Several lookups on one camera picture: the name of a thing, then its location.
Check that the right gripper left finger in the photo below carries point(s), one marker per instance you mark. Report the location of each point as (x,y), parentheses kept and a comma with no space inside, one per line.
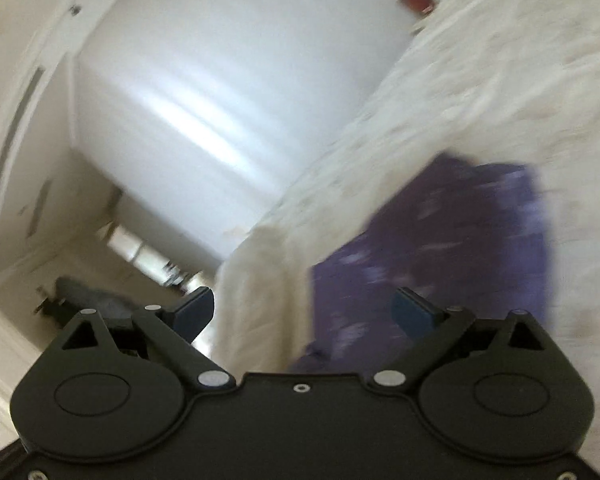
(106,388)

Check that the red book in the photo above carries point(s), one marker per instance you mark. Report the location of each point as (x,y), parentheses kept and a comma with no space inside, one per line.
(419,7)

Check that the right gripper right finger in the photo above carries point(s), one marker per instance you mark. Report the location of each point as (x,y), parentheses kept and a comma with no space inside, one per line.
(495,388)

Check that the purple patterned hooded jacket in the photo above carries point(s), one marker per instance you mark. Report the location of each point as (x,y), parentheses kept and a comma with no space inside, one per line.
(458,235)

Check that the cream bed comforter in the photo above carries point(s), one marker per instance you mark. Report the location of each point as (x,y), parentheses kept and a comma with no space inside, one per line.
(495,80)

